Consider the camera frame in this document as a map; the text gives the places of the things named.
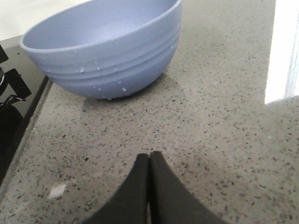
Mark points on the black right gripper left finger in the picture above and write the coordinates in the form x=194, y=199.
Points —
x=129, y=203

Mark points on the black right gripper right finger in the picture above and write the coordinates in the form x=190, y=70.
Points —
x=170, y=201

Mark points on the black pot support grate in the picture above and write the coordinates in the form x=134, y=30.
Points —
x=15, y=90

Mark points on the black glass gas stove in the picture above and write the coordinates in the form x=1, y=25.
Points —
x=12, y=123

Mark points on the light blue plastic bowl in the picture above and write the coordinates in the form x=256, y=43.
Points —
x=105, y=49

